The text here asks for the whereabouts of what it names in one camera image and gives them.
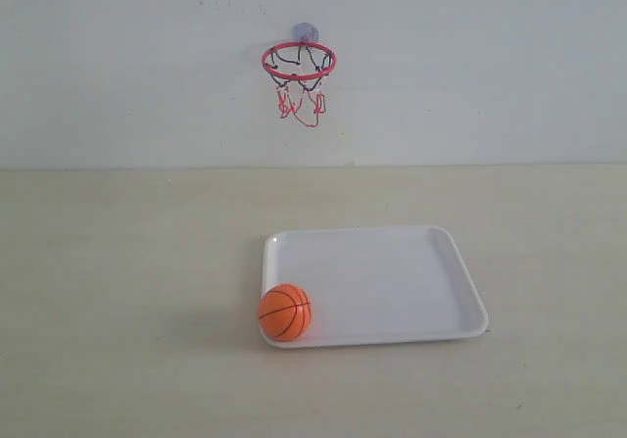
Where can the small orange basketball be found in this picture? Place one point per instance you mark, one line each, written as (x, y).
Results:
(285, 313)

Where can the red mini basketball hoop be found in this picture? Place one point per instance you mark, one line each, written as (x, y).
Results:
(298, 70)

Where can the white plastic tray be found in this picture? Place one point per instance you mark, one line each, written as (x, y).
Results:
(376, 285)

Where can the clear suction cup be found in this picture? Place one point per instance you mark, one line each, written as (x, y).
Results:
(304, 32)

